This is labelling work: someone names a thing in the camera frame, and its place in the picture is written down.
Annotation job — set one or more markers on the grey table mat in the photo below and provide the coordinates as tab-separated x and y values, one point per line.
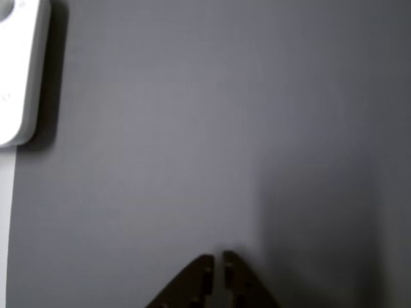
192	128

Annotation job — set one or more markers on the white tray with round dimples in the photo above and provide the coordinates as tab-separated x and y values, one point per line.
19	73

